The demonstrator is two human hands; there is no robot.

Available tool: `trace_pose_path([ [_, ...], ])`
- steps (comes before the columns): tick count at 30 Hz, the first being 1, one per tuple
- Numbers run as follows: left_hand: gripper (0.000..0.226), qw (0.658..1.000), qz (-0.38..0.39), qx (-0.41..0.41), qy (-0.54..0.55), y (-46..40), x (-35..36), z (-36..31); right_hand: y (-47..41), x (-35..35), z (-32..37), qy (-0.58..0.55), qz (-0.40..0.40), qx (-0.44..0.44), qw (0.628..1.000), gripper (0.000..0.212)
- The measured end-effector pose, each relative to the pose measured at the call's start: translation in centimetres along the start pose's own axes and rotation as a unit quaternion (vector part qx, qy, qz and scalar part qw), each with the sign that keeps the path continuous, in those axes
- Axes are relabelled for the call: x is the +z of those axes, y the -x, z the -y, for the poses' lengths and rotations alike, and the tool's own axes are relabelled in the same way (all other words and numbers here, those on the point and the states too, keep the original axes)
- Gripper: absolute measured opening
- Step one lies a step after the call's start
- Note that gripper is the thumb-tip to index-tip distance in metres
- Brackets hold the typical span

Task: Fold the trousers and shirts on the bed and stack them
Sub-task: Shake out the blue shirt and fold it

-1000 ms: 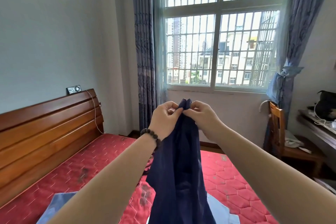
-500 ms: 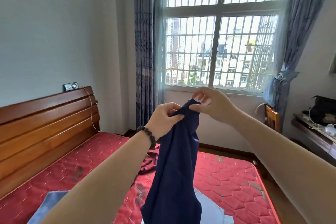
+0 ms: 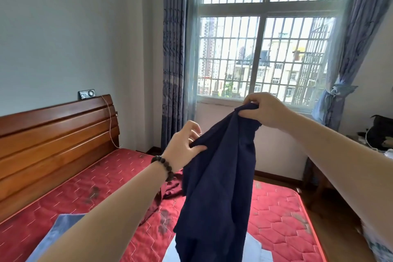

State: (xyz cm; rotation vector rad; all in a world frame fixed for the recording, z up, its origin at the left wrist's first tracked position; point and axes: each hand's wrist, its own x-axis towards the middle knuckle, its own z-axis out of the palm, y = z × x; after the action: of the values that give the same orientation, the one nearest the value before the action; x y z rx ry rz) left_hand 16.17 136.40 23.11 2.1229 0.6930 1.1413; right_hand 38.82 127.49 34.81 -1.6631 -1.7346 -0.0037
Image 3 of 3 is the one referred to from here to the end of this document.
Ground small black camera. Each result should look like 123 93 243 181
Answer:
77 89 97 100

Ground black backpack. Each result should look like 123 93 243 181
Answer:
357 114 393 151

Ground barred window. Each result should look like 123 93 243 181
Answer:
196 0 354 114

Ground thin white cord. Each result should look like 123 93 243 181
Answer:
101 95 122 149

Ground person's right hand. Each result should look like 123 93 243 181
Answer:
238 92 296 131

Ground white plastic bag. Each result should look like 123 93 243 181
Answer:
360 221 393 262

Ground blue denim jeans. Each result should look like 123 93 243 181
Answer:
25 213 87 262

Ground maroon shirt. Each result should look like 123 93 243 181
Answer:
139 169 187 226

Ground sheer blue curtain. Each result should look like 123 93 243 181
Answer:
311 0 393 133

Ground thin white looped cable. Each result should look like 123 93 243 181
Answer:
364 128 380 151

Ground red quilted mattress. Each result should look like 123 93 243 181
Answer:
0 94 328 262

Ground person's left hand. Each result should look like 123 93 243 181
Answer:
161 120 208 173

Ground dark blue shirt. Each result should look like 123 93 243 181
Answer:
173 102 262 262

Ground light blue shirt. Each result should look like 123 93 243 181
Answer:
162 230 271 262

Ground dark blue curtain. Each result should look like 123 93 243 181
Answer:
160 0 204 152

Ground dark bead bracelet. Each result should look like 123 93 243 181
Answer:
150 155 176 183

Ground person's left forearm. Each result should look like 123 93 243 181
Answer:
38 163 169 262

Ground person's right forearm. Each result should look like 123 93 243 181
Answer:
284 111 393 241

